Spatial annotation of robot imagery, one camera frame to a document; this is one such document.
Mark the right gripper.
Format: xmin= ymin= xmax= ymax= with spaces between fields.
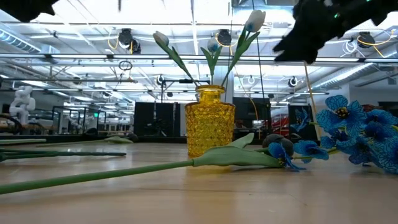
xmin=272 ymin=0 xmax=379 ymax=65

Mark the yellow cable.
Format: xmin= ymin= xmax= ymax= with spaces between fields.
xmin=303 ymin=60 xmax=322 ymax=139

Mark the black ceiling cable reel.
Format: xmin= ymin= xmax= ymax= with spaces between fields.
xmin=118 ymin=27 xmax=142 ymax=54
xmin=216 ymin=29 xmax=233 ymax=47
xmin=356 ymin=30 xmax=376 ymax=49

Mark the black partition panel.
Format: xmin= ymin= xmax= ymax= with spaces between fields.
xmin=287 ymin=104 xmax=318 ymax=141
xmin=232 ymin=96 xmax=271 ymax=132
xmin=133 ymin=101 xmax=182 ymax=138

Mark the white artificial tulip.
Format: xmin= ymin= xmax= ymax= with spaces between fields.
xmin=220 ymin=9 xmax=267 ymax=88
xmin=152 ymin=30 xmax=200 ymax=88

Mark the yellow textured glass vase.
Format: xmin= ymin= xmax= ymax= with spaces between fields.
xmin=185 ymin=84 xmax=236 ymax=158

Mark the blue artificial flower bunch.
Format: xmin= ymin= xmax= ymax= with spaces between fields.
xmin=0 ymin=150 xmax=127 ymax=163
xmin=269 ymin=95 xmax=398 ymax=175

